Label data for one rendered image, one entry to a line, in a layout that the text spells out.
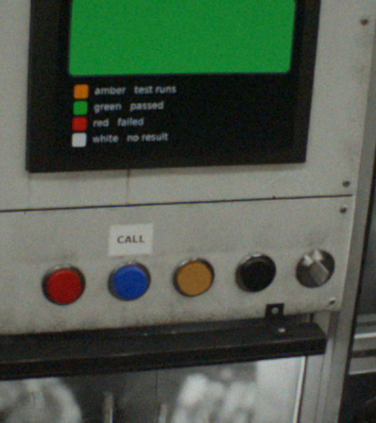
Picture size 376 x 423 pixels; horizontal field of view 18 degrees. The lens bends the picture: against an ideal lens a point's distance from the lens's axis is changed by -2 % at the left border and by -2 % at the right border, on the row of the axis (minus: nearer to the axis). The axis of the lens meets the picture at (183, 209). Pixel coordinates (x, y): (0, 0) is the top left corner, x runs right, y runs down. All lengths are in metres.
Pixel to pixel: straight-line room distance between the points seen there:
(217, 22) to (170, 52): 0.05
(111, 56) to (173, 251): 0.20
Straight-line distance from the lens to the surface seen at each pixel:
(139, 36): 0.97
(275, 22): 1.00
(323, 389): 1.21
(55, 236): 1.04
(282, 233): 1.10
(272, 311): 1.13
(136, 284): 1.06
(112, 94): 0.98
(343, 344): 1.19
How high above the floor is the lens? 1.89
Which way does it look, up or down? 22 degrees down
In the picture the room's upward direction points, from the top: 4 degrees clockwise
